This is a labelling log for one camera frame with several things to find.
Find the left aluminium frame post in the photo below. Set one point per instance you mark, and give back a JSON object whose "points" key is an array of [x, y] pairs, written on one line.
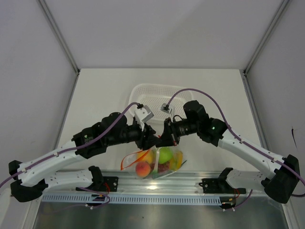
{"points": [[58, 34]]}

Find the red grape bunch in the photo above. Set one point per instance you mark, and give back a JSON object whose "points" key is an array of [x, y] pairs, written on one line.
{"points": [[163, 167]]}

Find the orange fruit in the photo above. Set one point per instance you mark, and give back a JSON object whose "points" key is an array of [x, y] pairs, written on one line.
{"points": [[148, 157]]}

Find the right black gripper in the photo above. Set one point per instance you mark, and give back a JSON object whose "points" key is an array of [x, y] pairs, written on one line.
{"points": [[170, 137]]}

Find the aluminium rail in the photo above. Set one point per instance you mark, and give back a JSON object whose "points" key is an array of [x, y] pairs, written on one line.
{"points": [[157, 182]]}

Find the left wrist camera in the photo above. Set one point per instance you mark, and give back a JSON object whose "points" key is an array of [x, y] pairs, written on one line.
{"points": [[142, 114]]}

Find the aluminium frame post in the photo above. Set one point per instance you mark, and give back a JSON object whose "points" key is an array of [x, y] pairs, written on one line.
{"points": [[284, 4], [58, 34]]}

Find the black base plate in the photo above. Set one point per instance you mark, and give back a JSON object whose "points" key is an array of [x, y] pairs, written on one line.
{"points": [[110, 184], [219, 186]]}

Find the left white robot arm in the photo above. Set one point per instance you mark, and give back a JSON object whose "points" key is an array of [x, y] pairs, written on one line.
{"points": [[33, 178]]}

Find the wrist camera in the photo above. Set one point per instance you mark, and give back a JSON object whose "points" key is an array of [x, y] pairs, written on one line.
{"points": [[142, 114], [169, 109]]}

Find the red peach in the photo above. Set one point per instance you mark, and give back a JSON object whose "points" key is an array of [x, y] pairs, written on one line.
{"points": [[142, 169]]}

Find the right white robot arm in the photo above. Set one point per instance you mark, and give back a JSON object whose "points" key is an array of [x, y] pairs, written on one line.
{"points": [[277, 176]]}

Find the white perforated plastic basket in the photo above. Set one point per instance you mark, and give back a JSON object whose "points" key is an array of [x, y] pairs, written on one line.
{"points": [[155, 95]]}

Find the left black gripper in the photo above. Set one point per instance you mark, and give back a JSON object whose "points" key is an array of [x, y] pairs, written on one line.
{"points": [[147, 138]]}

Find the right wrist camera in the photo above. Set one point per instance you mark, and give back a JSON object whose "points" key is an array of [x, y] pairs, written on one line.
{"points": [[169, 109]]}

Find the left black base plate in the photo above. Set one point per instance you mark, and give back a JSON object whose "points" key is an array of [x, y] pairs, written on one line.
{"points": [[110, 184]]}

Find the slotted cable duct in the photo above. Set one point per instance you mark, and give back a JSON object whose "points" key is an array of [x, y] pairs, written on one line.
{"points": [[132, 199]]}

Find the green apple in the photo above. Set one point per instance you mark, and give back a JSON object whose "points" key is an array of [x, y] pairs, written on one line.
{"points": [[165, 154]]}

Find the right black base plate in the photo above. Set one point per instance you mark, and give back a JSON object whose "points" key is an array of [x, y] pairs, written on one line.
{"points": [[219, 186]]}

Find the clear orange zip top bag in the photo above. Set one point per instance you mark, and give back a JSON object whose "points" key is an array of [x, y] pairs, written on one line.
{"points": [[130, 161]]}

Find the yellow pear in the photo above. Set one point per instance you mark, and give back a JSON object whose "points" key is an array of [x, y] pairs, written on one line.
{"points": [[176, 161]]}

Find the right aluminium frame post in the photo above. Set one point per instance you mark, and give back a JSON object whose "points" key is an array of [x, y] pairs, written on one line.
{"points": [[284, 4]]}

